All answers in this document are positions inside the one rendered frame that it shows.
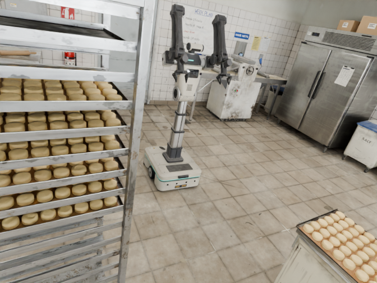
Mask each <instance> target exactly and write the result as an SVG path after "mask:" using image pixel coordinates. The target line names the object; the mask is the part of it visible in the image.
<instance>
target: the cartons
mask: <svg viewBox="0 0 377 283"><path fill-rule="evenodd" d="M337 30H343V31H351V32H356V33H363V34H370V35H377V17H372V16H363V17H362V20H361V22H359V21H354V20H340V22H339V24H338V27H337Z"/></svg>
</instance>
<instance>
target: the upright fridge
mask: <svg viewBox="0 0 377 283"><path fill-rule="evenodd" d="M304 40H305V41H304V42H301V45H300V48H299V50H298V53H297V56H296V59H295V61H294V64H293V67H292V70H291V72H290V75H289V78H288V80H287V83H286V86H285V88H284V91H283V94H282V97H281V99H280V102H279V105H278V108H277V110H276V113H275V115H274V117H275V118H278V123H277V125H279V123H280V121H281V120H282V121H283V122H285V123H287V124H289V125H290V126H292V127H294V128H295V129H297V130H298V131H300V132H302V133H304V134H305V135H307V136H309V137H311V138H312V139H314V140H316V141H317V142H319V143H321V144H322V145H323V146H325V148H324V151H323V153H325V151H326V150H327V148H336V147H345V148H344V149H343V150H345V149H346V147H347V145H348V143H349V142H350V140H351V138H352V135H353V133H354V132H355V130H356V128H357V126H358V125H357V123H358V122H362V121H367V120H369V118H370V116H371V114H372V113H373V111H374V109H375V107H376V105H377V35H370V34H363V33H356V32H351V31H343V30H336V29H328V28H321V27H317V26H309V28H308V30H307V33H306V35H305V38H304ZM343 66H348V67H350V68H354V69H355V70H354V72H353V74H352V76H351V78H350V80H349V82H348V83H347V85H346V87H345V86H342V85H339V84H336V83H334V82H335V81H336V79H337V77H338V75H339V73H340V71H341V69H342V67H343Z"/></svg>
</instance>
